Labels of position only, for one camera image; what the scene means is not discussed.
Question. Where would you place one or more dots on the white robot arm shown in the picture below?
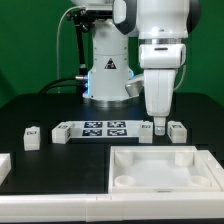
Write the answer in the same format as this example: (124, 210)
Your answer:
(138, 48)

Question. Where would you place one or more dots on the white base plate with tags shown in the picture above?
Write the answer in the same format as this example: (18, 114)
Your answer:
(106, 129)

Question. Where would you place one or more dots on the black camera on stand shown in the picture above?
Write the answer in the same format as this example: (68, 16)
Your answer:
(90, 13)

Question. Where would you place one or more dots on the white fence wall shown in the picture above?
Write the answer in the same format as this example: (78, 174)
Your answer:
(5, 166)
(111, 207)
(213, 166)

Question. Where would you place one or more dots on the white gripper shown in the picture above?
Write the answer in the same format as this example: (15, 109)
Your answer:
(160, 64)

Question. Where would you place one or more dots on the white left fence wall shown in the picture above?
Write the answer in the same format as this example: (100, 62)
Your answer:
(5, 166)

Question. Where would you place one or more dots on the white square table top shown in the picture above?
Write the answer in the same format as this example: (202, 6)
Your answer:
(146, 169)

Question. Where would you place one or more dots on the white front fence wall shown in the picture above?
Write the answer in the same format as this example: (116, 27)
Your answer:
(111, 207)

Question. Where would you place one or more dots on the white right fence wall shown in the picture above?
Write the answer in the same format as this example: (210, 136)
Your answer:
(213, 166)

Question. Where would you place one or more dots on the black camera stand pole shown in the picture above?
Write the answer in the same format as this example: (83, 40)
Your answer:
(82, 65)

